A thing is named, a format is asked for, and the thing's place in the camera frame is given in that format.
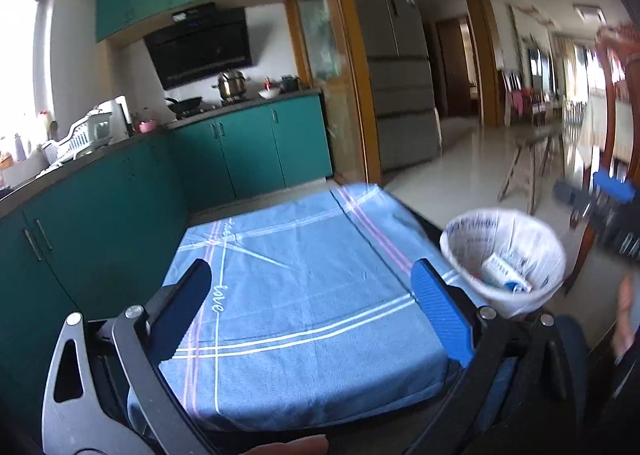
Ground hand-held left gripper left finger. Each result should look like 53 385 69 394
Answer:
40 258 213 455

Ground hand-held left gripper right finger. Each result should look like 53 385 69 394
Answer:
400 258 588 455

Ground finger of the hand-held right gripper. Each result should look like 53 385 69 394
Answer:
593 170 640 206
554 179 608 228

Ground white lined trash bin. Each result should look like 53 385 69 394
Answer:
440 208 567 320

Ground person's right forearm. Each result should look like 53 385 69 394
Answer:
611 272 640 361

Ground person's left hand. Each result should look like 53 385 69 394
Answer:
239 434 330 455

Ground dining table with cloth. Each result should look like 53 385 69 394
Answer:
580 95 640 161

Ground wooden bench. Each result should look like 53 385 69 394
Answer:
497 128 563 216

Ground carved wooden chair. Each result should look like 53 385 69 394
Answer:
565 22 640 296

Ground row of dining chairs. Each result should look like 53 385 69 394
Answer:
502 70 551 126

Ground blue plaid tablecloth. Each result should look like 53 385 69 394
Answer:
127 184 516 431

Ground teal base cabinets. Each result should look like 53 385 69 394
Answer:
0 92 335 336

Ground dark wooden door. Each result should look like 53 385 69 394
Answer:
435 18 473 118

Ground black wok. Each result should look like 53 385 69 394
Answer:
164 95 203 117

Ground white dish rack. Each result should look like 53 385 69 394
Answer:
42 110 113 161

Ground grey refrigerator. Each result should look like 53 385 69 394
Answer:
347 0 442 172

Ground steel stock pot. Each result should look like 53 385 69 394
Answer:
211 69 249 102

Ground wood framed glass door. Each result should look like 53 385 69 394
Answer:
287 0 383 186

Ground black range hood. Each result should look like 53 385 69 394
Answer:
144 2 252 90

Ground kitchen window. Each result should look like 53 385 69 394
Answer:
0 0 51 176

